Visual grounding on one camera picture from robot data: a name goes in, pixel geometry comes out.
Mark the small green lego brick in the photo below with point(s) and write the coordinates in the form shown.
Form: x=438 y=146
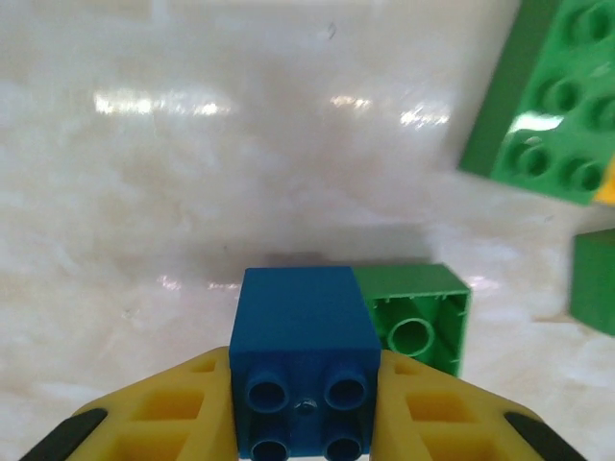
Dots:
x=432 y=298

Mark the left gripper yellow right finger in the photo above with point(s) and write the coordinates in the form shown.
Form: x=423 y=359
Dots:
x=447 y=418

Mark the yellow lego brick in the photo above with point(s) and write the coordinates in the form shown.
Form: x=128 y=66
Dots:
x=607 y=189

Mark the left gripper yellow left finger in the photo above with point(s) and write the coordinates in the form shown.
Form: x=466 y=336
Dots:
x=163 y=413

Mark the long green lego brick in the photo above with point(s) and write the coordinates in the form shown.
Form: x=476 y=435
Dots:
x=596 y=283
x=552 y=96

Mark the small blue lego brick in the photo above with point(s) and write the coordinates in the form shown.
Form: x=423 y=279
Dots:
x=302 y=326

